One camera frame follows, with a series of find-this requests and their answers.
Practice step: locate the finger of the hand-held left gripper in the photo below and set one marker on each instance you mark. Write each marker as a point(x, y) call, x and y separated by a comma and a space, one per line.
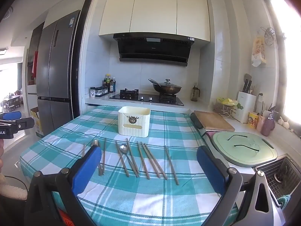
point(21, 124)
point(10, 115)

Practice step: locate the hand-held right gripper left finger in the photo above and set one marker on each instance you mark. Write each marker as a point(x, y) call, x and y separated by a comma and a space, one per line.
point(85, 169)

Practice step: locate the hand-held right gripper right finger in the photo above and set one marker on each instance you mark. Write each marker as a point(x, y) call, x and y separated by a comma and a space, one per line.
point(211, 169)

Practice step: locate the group of wooden chopsticks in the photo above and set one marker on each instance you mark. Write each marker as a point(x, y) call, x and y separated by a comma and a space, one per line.
point(150, 162)

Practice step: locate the cream utensil holder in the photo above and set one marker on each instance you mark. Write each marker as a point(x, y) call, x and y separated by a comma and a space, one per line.
point(134, 122)

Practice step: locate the dining table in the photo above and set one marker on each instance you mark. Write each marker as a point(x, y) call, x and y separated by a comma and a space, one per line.
point(11, 102)

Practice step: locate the cardboard box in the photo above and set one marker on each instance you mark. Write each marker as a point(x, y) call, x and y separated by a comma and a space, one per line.
point(37, 122)

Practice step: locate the pink striped cloth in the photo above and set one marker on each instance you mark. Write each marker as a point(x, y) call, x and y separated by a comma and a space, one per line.
point(208, 136)

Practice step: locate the green round cutting board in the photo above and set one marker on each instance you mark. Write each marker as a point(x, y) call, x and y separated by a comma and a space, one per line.
point(244, 153)

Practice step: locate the metal spoon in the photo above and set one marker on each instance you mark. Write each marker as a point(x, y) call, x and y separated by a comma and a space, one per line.
point(123, 147)

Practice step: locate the black rolled mat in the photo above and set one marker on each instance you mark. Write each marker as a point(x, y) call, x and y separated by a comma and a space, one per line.
point(197, 123)

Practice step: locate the wooden cutting board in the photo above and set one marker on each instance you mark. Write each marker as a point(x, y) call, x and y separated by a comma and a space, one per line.
point(212, 120)

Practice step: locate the red hanging cloth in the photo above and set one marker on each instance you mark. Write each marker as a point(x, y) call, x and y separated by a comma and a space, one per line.
point(35, 63)

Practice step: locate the yellow printed cup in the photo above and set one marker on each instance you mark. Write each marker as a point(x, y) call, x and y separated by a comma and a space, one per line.
point(253, 120)

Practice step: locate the ceiling light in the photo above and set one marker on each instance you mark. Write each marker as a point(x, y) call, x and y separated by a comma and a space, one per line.
point(3, 51)

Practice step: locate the teal checked tablecloth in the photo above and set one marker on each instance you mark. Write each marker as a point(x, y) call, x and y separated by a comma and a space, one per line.
point(145, 200)

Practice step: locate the steel sink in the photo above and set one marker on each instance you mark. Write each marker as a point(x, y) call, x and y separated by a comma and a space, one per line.
point(279, 171)

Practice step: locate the white knife block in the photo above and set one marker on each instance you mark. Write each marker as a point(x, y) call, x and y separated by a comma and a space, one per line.
point(244, 108)

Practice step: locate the grey refrigerator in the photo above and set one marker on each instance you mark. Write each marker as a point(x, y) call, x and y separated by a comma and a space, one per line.
point(56, 63)

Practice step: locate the purple soap dispenser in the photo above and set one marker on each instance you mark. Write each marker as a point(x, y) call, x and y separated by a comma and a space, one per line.
point(267, 124)

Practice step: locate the white spice jar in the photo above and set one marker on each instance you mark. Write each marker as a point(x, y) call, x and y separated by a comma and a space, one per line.
point(92, 92)

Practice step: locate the teal dish cloth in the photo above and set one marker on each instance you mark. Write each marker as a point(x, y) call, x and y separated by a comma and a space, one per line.
point(282, 200)

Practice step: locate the brown glass jug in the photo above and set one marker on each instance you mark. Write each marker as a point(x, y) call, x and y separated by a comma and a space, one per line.
point(195, 93)

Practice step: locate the garlic bulbs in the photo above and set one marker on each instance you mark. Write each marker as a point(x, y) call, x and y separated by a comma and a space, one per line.
point(283, 123)

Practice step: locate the dark sauce bottle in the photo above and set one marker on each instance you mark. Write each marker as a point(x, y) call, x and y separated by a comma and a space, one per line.
point(111, 86)

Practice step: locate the blue label bottle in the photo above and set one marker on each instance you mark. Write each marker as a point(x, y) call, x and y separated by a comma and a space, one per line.
point(114, 84)

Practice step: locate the yellow cap sauce bottle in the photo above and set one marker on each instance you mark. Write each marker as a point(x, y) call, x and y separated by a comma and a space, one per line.
point(107, 82)

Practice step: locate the dark wok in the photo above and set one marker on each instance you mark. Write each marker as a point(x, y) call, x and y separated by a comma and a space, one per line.
point(167, 89)

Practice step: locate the black glass gas stove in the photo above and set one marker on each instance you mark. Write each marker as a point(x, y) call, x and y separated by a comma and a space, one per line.
point(150, 97)

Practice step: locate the glass pot lid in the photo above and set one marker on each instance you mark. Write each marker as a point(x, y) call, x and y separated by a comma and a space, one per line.
point(167, 83)

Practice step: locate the hanging printed plastic bag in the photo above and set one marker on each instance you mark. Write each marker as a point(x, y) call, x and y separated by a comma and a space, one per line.
point(258, 51)

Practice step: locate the black range hood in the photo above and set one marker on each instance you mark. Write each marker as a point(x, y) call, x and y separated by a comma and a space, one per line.
point(152, 49)

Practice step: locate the window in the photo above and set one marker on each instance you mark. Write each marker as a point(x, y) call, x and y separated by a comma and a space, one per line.
point(290, 51)

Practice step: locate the hanging steel steamer rack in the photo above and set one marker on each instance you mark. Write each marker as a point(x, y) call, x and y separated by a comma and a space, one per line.
point(269, 37)

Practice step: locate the wall socket with plug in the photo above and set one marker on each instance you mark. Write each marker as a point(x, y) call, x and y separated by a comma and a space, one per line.
point(260, 97)

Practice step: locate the dark door frame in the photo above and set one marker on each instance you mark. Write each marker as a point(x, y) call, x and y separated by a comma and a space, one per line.
point(81, 51)

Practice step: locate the cream wall cabinet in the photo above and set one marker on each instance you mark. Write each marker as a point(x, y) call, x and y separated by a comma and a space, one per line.
point(155, 11)

